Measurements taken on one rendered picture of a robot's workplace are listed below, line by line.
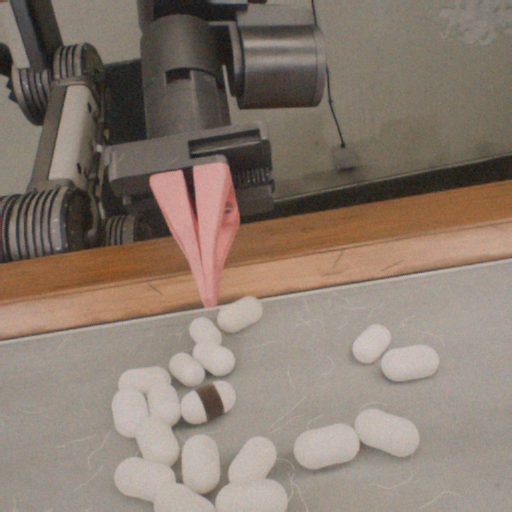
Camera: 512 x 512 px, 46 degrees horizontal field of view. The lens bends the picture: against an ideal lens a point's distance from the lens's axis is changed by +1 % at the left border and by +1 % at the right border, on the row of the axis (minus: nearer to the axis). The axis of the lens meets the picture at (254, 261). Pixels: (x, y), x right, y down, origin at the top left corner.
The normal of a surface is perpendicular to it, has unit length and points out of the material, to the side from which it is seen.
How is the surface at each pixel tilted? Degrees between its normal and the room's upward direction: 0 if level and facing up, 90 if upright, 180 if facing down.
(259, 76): 95
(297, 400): 0
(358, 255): 45
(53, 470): 0
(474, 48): 90
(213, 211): 60
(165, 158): 38
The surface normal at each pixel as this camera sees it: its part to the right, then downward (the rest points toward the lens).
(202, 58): 0.56, -0.43
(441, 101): 0.14, 0.42
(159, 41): -0.46, -0.33
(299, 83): 0.17, 0.66
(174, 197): -0.04, -0.07
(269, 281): -0.07, -0.32
